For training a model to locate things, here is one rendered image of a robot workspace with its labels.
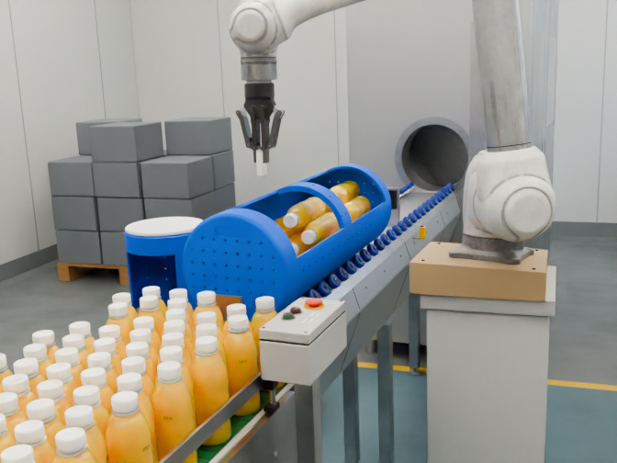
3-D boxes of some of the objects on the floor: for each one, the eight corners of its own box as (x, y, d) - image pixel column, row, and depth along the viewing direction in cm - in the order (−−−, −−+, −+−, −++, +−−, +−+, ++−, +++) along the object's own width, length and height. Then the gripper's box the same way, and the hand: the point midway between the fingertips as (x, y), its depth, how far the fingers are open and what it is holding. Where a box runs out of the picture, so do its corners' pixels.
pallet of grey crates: (241, 261, 615) (232, 116, 588) (197, 289, 541) (185, 125, 514) (116, 254, 652) (102, 118, 626) (59, 280, 578) (40, 127, 552)
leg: (362, 467, 294) (358, 317, 281) (357, 475, 289) (353, 321, 275) (348, 465, 297) (343, 315, 283) (343, 472, 291) (339, 321, 278)
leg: (396, 473, 289) (394, 321, 275) (392, 480, 284) (389, 325, 270) (381, 470, 291) (379, 319, 278) (377, 479, 286) (375, 324, 272)
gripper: (289, 81, 186) (291, 175, 190) (242, 82, 191) (245, 174, 195) (276, 81, 179) (278, 179, 184) (229, 82, 184) (232, 177, 189)
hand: (261, 163), depth 189 cm, fingers closed
